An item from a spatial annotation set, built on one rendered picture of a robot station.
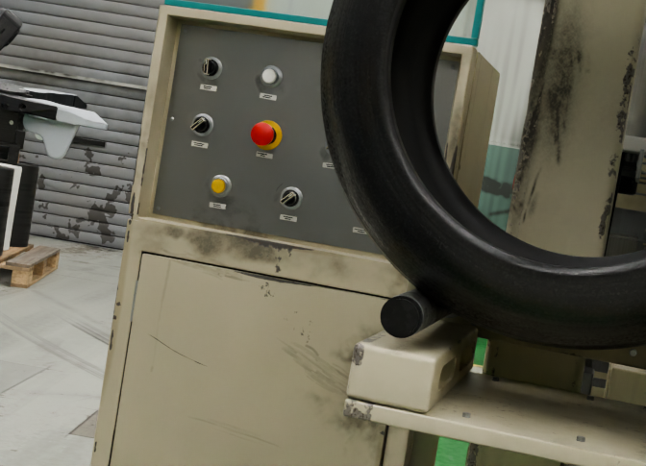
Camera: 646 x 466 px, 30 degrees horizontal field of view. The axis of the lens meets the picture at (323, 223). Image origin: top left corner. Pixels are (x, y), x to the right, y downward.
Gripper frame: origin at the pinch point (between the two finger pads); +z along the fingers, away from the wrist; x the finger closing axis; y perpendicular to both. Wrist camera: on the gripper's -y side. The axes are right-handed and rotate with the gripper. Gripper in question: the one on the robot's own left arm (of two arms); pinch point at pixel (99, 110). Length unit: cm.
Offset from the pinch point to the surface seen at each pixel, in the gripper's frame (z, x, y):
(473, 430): 36, 37, 22
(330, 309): 51, -39, 32
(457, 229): 32.4, 30.5, 2.3
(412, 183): 28.1, 26.8, -1.2
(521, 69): 489, -760, 4
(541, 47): 56, -1, -18
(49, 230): 147, -894, 223
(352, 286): 54, -39, 27
